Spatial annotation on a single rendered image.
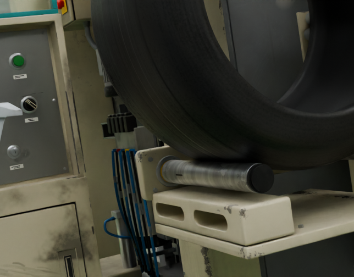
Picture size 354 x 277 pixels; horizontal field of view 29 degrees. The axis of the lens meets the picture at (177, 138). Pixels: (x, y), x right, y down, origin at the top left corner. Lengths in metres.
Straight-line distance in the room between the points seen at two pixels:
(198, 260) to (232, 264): 0.07
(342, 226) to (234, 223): 0.18
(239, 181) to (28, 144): 0.68
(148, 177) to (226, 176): 0.28
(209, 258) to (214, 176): 0.33
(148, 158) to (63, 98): 0.35
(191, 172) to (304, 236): 0.24
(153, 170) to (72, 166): 0.34
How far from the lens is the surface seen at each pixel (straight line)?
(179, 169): 1.25
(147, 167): 1.32
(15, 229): 1.55
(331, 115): 1.09
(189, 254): 1.48
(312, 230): 1.10
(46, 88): 1.61
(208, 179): 1.15
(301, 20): 1.69
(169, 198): 1.25
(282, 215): 1.06
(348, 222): 1.13
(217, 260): 1.43
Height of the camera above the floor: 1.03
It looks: 3 degrees down
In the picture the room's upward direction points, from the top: 9 degrees counter-clockwise
